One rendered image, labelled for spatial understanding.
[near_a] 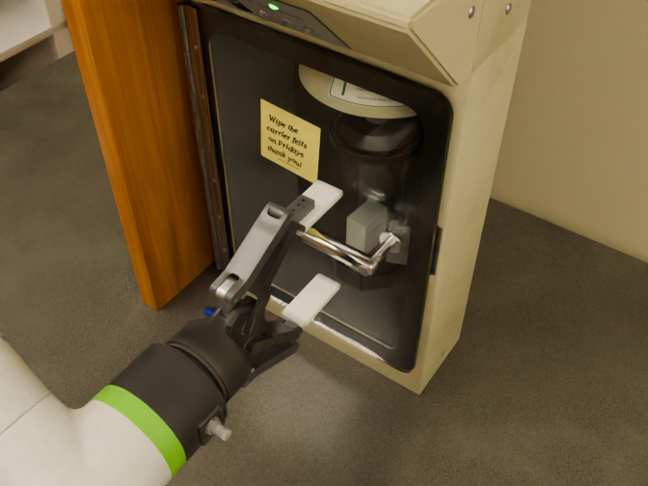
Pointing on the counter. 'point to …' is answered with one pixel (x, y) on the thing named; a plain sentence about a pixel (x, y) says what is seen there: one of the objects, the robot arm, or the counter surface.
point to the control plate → (299, 17)
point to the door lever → (367, 265)
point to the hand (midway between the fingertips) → (324, 243)
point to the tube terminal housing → (485, 80)
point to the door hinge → (197, 112)
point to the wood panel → (146, 136)
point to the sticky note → (289, 141)
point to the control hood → (407, 33)
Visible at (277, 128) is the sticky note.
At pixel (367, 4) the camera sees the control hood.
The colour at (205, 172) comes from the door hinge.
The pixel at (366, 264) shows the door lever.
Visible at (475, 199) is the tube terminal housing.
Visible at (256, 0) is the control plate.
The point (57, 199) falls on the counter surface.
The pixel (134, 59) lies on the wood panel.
